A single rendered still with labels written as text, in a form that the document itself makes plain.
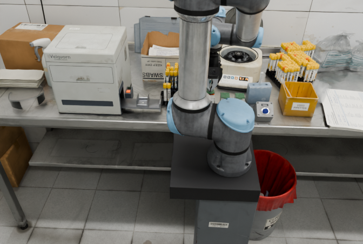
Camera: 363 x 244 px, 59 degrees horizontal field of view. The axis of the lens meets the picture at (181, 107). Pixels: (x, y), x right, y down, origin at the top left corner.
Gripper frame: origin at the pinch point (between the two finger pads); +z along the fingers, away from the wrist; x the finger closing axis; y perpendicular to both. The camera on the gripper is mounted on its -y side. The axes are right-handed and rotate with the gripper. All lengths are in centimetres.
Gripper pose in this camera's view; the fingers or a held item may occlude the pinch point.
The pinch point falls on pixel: (210, 89)
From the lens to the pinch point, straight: 140.6
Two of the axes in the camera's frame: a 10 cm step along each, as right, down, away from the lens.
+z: -0.1, 8.1, 5.9
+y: 0.0, -5.9, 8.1
